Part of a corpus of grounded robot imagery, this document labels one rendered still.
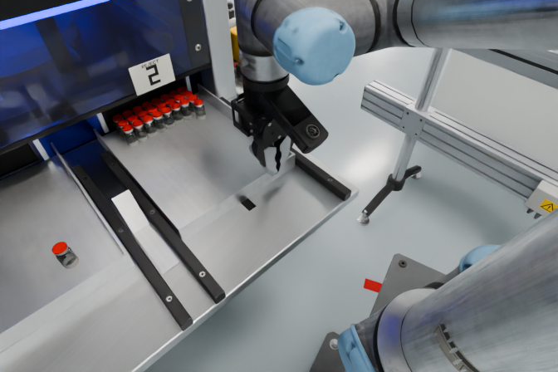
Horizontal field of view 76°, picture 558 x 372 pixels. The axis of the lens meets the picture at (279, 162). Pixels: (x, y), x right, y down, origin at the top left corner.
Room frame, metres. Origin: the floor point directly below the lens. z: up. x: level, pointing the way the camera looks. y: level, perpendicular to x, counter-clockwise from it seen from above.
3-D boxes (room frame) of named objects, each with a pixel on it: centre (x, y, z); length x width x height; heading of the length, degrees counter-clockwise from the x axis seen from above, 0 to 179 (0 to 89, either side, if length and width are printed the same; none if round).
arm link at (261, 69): (0.47, 0.02, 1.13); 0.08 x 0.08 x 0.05
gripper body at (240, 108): (0.48, 0.02, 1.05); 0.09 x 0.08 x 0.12; 42
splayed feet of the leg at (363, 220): (1.15, -0.56, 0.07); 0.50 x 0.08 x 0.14; 132
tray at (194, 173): (0.54, 0.18, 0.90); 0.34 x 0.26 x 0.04; 42
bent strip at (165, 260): (0.33, 0.22, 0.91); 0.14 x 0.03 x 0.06; 43
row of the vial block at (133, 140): (0.62, 0.25, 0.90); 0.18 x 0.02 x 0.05; 132
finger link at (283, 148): (0.48, 0.01, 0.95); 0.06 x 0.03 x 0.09; 42
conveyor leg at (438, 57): (1.15, -0.56, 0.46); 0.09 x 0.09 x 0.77; 42
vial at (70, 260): (0.29, 0.33, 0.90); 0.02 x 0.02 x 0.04
